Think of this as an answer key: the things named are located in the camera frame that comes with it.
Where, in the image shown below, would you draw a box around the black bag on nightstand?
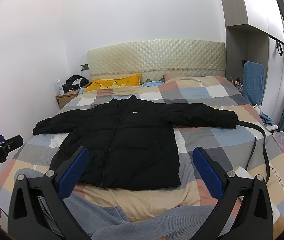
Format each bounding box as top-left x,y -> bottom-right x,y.
62,75 -> 89,93

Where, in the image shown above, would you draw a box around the black belt strap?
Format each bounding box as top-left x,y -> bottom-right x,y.
236,120 -> 273,183

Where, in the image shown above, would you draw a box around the white spray bottle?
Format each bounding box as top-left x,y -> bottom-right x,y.
57,79 -> 64,95

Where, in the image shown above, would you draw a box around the wooden nightstand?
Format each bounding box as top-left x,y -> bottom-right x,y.
55,89 -> 80,109

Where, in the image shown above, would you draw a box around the white plush toy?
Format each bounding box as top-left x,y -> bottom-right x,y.
253,105 -> 263,116

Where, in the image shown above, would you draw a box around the white plastic bag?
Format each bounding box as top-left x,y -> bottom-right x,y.
273,131 -> 284,152

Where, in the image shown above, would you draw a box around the cream quilted headboard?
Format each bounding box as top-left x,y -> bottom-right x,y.
87,39 -> 226,82

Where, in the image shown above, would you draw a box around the white tablet device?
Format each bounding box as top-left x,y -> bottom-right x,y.
72,77 -> 87,86

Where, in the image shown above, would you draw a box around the black wall socket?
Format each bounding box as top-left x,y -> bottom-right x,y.
80,64 -> 89,71

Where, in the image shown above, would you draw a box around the pink beige pillow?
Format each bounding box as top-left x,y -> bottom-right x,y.
163,73 -> 186,82

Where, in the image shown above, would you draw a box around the yellow crown pillow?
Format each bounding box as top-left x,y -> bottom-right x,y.
84,73 -> 142,92

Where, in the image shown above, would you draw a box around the person's blue jeans legs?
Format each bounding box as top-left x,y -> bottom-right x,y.
14,168 -> 243,240

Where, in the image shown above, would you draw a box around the light blue pillow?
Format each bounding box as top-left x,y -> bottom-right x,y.
140,80 -> 164,87

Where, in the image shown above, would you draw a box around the black puffer jacket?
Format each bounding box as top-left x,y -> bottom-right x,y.
33,96 -> 238,191

